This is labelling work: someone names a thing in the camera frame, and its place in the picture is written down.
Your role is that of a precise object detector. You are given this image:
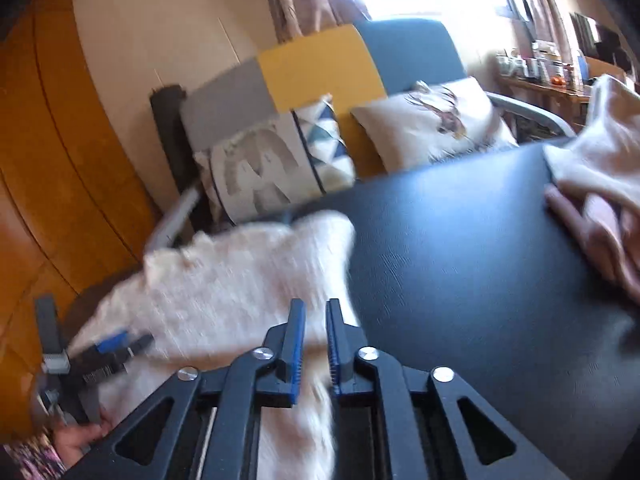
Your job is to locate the person's left forearm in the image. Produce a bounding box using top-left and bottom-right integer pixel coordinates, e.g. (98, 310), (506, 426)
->
(10, 435), (68, 480)

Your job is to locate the cream garment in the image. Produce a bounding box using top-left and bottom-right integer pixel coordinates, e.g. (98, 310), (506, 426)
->
(542, 74), (640, 221)

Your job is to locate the tiger print pillow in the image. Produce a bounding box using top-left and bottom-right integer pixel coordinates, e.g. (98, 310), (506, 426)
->
(192, 94), (357, 226)

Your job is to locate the person's left hand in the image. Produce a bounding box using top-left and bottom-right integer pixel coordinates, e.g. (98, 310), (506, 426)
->
(52, 407), (113, 466)

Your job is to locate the grey yellow blue sofa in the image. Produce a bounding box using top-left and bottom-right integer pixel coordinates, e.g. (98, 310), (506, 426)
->
(147, 19), (576, 251)

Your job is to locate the black leather massage table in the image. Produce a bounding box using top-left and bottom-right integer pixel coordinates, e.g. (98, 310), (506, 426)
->
(280, 142), (640, 480)

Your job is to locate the cluttered wooden shelf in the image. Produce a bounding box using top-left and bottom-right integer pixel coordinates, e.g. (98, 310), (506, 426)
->
(495, 35), (636, 126)

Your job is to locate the deer print pillow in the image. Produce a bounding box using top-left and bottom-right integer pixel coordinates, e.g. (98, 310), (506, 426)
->
(350, 76), (518, 171)

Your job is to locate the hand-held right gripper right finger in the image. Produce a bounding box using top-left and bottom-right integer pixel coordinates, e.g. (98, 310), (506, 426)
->
(325, 299), (568, 480)

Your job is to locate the wooden panelled wardrobe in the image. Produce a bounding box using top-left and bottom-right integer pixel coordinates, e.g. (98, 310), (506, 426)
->
(0, 0), (161, 441)

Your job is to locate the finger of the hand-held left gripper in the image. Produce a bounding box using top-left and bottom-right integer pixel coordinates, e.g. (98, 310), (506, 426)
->
(70, 329), (156, 378)

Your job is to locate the white knit sweater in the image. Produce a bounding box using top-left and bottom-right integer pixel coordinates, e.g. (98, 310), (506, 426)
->
(67, 210), (358, 480)

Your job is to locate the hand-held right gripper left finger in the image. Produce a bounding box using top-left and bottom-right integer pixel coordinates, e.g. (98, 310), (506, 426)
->
(65, 298), (307, 480)

